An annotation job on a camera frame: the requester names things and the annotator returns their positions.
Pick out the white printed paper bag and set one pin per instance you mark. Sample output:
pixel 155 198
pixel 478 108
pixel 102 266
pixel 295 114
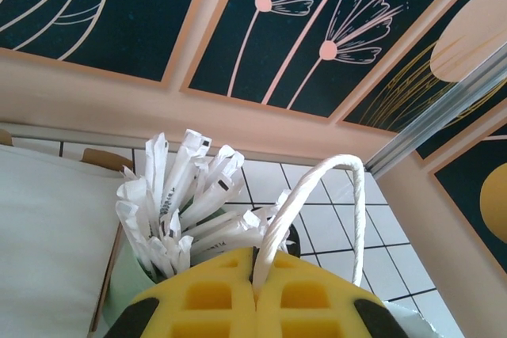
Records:
pixel 306 184

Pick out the mint green straw canister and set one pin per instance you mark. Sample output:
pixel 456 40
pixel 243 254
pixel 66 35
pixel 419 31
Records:
pixel 123 286

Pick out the green coffee cup black lid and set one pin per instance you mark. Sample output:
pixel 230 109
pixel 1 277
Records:
pixel 297 235

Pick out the white napkin stack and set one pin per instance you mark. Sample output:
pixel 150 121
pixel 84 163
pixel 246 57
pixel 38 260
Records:
pixel 51 235

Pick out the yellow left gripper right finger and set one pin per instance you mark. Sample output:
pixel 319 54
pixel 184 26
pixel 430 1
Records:
pixel 317 306

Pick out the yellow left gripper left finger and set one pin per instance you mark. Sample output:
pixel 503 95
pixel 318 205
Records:
pixel 166 292

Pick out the aluminium frame post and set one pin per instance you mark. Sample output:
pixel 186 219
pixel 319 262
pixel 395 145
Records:
pixel 435 116

